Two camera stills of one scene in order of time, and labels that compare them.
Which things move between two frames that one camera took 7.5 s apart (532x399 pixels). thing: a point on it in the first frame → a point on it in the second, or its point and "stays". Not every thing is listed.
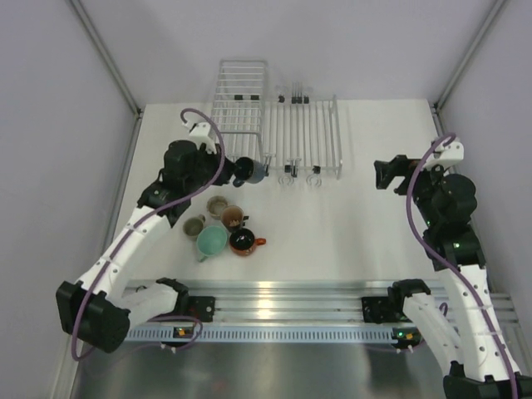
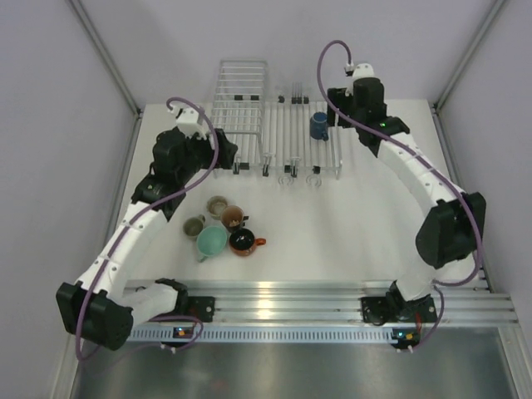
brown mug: (233, 217) stays
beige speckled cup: (214, 205) stays
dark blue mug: (247, 170) → (318, 125)
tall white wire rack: (238, 114) stays
